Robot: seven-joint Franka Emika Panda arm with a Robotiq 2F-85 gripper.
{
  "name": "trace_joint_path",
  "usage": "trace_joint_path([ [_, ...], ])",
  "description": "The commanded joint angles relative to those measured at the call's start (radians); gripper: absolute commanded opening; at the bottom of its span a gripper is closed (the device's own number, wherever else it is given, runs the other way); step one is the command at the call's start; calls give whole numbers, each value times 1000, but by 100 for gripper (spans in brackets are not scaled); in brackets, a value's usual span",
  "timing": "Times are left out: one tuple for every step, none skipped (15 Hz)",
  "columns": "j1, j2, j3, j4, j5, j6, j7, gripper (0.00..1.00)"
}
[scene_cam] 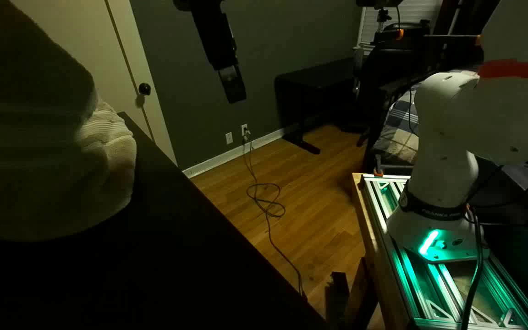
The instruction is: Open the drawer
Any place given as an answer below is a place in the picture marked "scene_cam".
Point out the white wall outlet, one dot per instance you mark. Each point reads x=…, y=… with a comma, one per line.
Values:
x=245, y=129

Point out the dark wooden dresser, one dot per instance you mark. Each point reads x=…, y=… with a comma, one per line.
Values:
x=169, y=261

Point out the white closet door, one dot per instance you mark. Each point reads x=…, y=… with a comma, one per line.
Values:
x=103, y=38

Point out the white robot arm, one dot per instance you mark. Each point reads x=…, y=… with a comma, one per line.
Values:
x=465, y=117

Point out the black door knob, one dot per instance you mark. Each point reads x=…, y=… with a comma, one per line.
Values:
x=146, y=89

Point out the cream folded towel pile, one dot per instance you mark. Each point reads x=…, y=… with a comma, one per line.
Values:
x=67, y=157

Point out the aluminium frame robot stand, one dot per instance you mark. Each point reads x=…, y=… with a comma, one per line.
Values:
x=430, y=296

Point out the plaid cushion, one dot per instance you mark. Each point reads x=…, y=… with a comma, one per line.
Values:
x=399, y=139

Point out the black side table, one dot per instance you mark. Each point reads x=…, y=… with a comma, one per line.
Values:
x=305, y=98

